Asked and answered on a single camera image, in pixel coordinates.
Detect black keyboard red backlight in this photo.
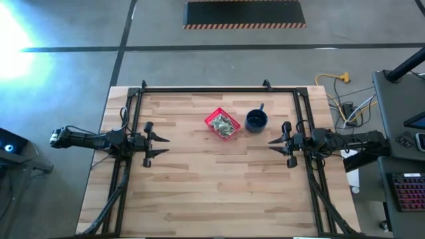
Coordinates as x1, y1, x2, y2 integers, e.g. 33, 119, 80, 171
386, 172, 425, 212

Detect black keyboard desk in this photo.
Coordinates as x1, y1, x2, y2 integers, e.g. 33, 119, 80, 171
377, 155, 425, 239

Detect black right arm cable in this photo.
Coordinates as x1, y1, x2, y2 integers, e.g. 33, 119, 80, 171
295, 118, 315, 134

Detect black mat orange striped edges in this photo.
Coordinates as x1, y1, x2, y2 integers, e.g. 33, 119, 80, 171
182, 0, 307, 30

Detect black device blue light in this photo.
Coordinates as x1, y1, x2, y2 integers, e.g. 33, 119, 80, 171
0, 127, 29, 156

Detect black desk brace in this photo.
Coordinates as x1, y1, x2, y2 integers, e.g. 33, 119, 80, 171
343, 151, 391, 173

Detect dark blue ceramic mug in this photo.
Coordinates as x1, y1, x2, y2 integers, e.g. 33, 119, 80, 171
244, 102, 269, 134

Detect black power strip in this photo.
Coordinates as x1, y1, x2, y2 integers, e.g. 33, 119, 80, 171
341, 102, 359, 127

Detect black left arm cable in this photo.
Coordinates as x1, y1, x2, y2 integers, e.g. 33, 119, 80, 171
119, 106, 131, 133

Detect black monitor stand pole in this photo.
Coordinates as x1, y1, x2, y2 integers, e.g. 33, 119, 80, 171
384, 46, 425, 84

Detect computer monitor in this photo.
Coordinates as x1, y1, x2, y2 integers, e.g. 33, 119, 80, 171
403, 111, 425, 131

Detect smartphone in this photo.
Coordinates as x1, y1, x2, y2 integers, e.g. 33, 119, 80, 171
414, 131, 425, 153

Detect white cable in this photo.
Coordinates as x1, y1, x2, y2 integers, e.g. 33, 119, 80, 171
343, 94, 378, 129

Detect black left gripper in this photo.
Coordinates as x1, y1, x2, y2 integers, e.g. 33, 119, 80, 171
131, 121, 171, 169

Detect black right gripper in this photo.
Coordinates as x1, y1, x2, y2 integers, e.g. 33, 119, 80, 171
267, 121, 305, 169

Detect small black pad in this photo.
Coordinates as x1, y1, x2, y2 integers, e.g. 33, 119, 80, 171
394, 133, 415, 149

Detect red plastic mesh basket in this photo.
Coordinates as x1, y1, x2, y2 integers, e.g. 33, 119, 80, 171
203, 106, 242, 141

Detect white paper sheet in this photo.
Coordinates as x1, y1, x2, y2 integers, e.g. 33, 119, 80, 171
339, 147, 361, 189

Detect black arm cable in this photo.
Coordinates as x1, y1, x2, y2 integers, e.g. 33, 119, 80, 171
295, 118, 315, 134
119, 106, 131, 133

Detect grey desk top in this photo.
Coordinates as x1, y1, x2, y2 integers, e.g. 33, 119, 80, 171
371, 68, 425, 163

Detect yellow extension cord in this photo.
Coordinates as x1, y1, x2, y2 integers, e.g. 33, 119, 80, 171
314, 72, 379, 122

